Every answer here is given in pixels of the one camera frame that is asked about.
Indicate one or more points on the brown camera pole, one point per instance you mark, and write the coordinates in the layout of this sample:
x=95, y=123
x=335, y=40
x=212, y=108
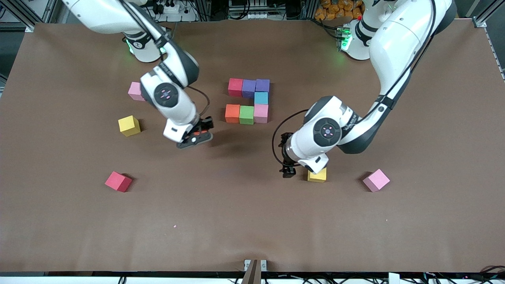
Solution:
x=252, y=276

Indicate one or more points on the metal mounting bracket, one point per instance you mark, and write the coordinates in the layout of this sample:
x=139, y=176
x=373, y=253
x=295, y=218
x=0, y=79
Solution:
x=247, y=263

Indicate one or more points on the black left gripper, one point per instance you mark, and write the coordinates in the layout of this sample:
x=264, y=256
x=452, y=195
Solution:
x=285, y=157

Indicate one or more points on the perforated aluminium side rail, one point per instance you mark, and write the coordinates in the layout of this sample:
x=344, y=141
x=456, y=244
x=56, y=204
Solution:
x=497, y=55

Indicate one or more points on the pile of orange fruits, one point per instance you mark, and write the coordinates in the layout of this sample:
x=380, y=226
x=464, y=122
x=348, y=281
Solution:
x=335, y=10

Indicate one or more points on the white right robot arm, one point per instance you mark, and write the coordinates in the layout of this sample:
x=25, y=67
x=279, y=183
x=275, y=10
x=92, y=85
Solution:
x=102, y=14

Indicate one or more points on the pink foam block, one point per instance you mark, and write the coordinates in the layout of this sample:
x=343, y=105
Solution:
x=260, y=113
x=376, y=180
x=134, y=90

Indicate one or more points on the orange foam block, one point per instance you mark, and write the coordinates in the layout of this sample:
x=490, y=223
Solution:
x=194, y=134
x=232, y=113

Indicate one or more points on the white power strip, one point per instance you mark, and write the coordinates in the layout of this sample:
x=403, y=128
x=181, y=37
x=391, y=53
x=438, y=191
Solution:
x=173, y=8

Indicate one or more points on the purple foam block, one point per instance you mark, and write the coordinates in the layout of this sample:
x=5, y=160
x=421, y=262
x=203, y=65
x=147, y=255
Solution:
x=262, y=85
x=249, y=88

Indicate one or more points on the red foam block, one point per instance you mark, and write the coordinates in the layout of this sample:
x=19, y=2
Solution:
x=117, y=180
x=235, y=86

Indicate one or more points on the green foam block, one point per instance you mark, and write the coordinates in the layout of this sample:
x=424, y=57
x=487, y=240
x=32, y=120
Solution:
x=246, y=114

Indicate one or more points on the grey control box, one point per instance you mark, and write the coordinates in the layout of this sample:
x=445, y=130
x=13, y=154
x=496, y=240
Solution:
x=256, y=15

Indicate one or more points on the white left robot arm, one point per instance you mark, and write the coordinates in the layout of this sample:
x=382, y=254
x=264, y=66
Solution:
x=398, y=39

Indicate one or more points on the yellow foam block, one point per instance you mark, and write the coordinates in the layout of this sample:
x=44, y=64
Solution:
x=128, y=125
x=319, y=176

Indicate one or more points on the aluminium frame profile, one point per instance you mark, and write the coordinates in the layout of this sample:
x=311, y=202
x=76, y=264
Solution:
x=17, y=14
x=489, y=12

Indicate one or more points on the teal foam block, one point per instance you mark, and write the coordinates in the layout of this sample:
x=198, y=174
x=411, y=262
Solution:
x=260, y=98

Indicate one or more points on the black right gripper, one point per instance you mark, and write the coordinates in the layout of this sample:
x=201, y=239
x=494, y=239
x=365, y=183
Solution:
x=205, y=124

